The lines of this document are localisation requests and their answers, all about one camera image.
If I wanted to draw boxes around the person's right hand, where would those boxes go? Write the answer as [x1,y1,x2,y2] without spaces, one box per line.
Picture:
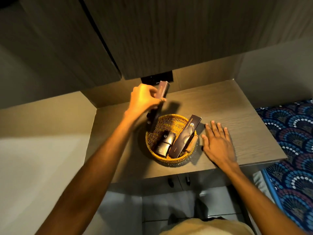
[201,120,238,169]

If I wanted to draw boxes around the person's left hand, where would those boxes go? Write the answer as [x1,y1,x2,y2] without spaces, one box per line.
[124,83,167,123]

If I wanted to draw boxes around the long dark brown box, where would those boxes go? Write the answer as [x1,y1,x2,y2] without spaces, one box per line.
[146,81,170,133]
[168,115,202,159]

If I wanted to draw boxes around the person's left forearm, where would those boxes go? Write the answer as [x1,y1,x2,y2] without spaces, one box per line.
[35,112,143,235]

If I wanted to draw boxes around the person's right forearm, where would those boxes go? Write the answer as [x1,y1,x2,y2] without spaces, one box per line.
[216,161,306,235]

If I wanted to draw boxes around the wooden stick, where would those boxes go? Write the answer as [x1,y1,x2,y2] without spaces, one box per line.
[185,135,198,153]

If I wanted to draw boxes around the round woven wicker basket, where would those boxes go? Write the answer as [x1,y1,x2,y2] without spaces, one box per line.
[145,114,200,165]

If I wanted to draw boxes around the small dark brown box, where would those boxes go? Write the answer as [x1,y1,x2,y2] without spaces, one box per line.
[154,142,172,157]
[161,131,176,145]

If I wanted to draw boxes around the wooden overhead cabinet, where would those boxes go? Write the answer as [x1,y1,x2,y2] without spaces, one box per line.
[18,0,313,89]

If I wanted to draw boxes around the blue patterned bedsheet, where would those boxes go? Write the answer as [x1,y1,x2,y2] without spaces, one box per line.
[255,99,313,233]

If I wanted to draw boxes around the person's beige clothing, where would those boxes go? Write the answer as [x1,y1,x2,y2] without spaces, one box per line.
[159,218,255,235]

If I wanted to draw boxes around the black wall socket panel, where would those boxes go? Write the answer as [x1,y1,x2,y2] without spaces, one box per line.
[141,70,174,85]

